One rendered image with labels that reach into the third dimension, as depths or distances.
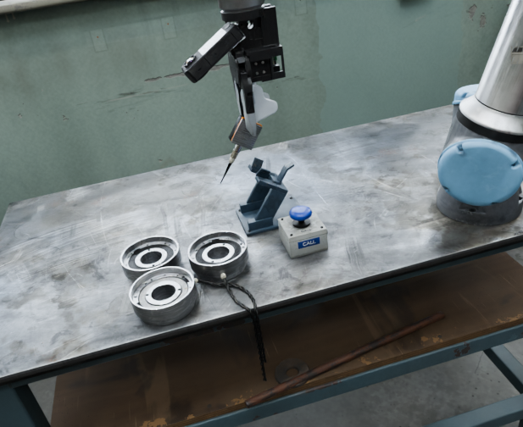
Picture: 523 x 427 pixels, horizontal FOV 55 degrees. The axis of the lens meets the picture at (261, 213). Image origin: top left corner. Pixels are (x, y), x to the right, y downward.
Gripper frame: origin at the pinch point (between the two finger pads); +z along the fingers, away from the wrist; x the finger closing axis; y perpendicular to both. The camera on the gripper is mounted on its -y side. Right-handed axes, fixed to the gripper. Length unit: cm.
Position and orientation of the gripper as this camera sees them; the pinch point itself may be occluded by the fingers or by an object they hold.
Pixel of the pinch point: (247, 126)
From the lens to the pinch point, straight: 91.9
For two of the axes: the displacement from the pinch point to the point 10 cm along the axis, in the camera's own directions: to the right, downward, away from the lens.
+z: 1.3, 8.5, 5.2
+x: -2.6, -4.8, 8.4
